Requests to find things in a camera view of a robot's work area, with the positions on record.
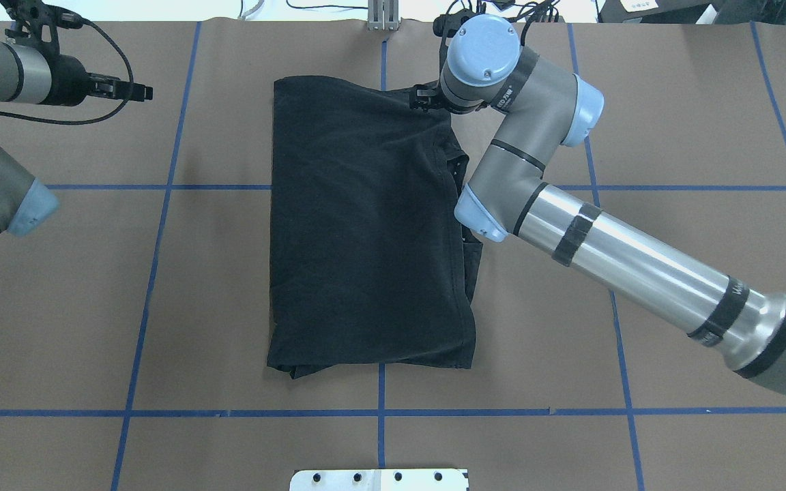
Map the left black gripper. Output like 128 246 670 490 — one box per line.
48 54 155 106

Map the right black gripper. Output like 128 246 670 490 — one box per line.
411 82 450 113

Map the black graphic t-shirt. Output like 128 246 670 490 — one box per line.
266 76 483 378

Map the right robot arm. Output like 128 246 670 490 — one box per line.
411 13 786 396

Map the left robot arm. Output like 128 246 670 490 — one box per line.
0 29 154 237

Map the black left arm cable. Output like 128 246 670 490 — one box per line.
0 14 136 126

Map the aluminium frame post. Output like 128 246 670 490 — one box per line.
367 0 401 32

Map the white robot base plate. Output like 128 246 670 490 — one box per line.
288 467 471 490

